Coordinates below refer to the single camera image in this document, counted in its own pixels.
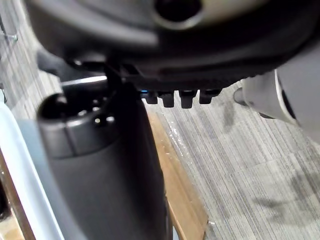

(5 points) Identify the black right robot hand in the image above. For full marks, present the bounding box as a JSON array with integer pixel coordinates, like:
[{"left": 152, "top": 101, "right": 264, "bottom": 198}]
[{"left": 24, "top": 0, "right": 320, "bottom": 240}]

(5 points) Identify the brown cardboard box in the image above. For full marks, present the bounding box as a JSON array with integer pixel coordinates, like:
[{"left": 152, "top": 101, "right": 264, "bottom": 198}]
[{"left": 147, "top": 111, "right": 210, "bottom": 240}]

